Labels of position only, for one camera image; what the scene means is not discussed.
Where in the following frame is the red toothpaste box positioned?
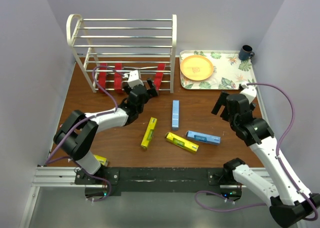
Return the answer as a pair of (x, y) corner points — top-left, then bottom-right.
(113, 62), (123, 94)
(153, 63), (166, 91)
(97, 63), (108, 93)

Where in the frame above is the aluminium rail frame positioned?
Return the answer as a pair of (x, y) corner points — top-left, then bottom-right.
(18, 164), (297, 228)

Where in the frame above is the upright blue toothpaste box centre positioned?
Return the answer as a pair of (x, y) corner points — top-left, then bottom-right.
(171, 100), (180, 131)

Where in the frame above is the yellow toothpaste box centre left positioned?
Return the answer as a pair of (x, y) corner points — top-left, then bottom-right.
(140, 117), (158, 150)

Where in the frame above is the dark blue mug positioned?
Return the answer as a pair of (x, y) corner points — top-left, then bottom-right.
(238, 45), (255, 61)

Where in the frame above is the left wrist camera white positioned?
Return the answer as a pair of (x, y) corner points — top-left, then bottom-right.
(127, 70), (143, 89)

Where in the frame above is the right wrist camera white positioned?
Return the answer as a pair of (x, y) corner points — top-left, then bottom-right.
(239, 82), (257, 104)

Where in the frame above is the yellow toothpaste box near base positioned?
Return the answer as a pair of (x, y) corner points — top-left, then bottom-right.
(94, 154), (109, 167)

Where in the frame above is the blue toothpaste box lying right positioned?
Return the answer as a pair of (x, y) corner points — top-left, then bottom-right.
(185, 130), (221, 145)

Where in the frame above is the orange plate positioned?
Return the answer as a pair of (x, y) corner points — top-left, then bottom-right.
(180, 55), (214, 81)

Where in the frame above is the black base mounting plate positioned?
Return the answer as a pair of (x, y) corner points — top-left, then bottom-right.
(74, 166), (243, 198)

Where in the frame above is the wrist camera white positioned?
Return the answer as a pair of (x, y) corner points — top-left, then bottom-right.
(239, 82), (257, 104)
(127, 70), (143, 89)

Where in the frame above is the white metal shelf rack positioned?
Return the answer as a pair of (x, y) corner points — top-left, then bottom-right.
(66, 14), (178, 93)

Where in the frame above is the floral serving tray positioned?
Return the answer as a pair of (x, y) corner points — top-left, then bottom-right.
(179, 50), (256, 90)

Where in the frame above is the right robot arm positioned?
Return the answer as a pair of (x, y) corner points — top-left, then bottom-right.
(211, 88), (320, 228)

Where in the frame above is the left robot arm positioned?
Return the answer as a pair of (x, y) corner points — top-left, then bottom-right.
(53, 79), (158, 184)

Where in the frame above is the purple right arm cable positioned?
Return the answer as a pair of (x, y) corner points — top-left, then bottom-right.
(194, 82), (320, 222)

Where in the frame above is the yellow toothpaste box centre right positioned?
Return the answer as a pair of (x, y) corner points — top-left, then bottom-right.
(165, 132), (199, 154)

